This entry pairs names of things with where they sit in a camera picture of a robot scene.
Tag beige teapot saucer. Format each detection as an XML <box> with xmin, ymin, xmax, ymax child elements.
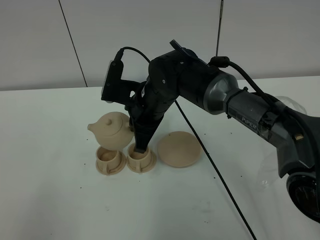
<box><xmin>157</xmin><ymin>131</ymin><xmax>202</xmax><ymax>168</ymax></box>

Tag beige teapot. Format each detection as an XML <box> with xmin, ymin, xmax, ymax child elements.
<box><xmin>87</xmin><ymin>111</ymin><xmax>134</xmax><ymax>151</ymax></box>

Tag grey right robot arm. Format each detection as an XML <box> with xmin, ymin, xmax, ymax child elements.
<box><xmin>125</xmin><ymin>48</ymin><xmax>320</xmax><ymax>222</ymax></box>

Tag left beige teacup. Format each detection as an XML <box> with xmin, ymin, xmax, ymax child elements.
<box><xmin>96</xmin><ymin>147</ymin><xmax>121</xmax><ymax>175</ymax></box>

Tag beige teacup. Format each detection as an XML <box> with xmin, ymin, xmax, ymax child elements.
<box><xmin>96</xmin><ymin>147</ymin><xmax>121</xmax><ymax>175</ymax></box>
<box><xmin>126</xmin><ymin>143</ymin><xmax>151</xmax><ymax>173</ymax></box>

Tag black camera cable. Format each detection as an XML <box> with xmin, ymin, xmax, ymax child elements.
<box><xmin>114</xmin><ymin>46</ymin><xmax>258</xmax><ymax>240</ymax></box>

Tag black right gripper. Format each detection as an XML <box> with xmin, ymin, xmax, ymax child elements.
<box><xmin>128</xmin><ymin>48</ymin><xmax>220</xmax><ymax>153</ymax></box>

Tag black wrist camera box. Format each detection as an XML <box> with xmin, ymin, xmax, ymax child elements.
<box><xmin>101</xmin><ymin>59</ymin><xmax>140</xmax><ymax>106</ymax></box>

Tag right beige teacup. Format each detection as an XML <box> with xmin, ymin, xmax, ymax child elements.
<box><xmin>126</xmin><ymin>143</ymin><xmax>151</xmax><ymax>173</ymax></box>

